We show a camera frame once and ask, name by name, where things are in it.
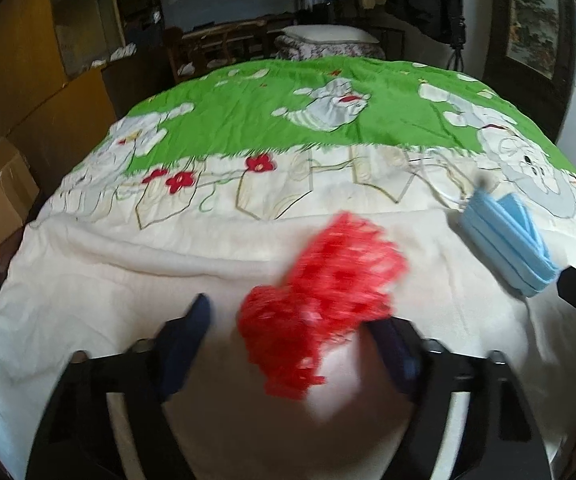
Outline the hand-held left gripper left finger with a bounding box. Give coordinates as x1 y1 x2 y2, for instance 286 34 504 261
25 294 213 480

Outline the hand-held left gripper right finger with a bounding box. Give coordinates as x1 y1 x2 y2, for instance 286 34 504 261
368 317 554 480

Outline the blue face mask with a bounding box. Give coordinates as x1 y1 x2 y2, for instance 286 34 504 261
460 191 562 299

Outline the red mesh bag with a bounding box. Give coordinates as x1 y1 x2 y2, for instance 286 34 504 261
237 211 410 402

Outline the printed blanket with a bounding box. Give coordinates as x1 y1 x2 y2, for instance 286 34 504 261
0 55 576 480

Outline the framed landscape painting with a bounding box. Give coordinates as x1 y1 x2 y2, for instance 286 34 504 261
485 0 576 92

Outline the wooden dining table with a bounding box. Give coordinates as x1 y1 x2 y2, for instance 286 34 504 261
168 17 280 82

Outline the folded floral quilt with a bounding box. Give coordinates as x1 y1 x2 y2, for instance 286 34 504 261
274 35 387 62

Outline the wooden wardrobe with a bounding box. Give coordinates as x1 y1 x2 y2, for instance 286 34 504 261
0 0 119 161

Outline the white pillow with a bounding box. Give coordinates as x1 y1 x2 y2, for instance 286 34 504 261
284 25 379 45

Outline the dark shelf unit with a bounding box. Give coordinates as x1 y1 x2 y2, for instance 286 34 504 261
118 0 164 52

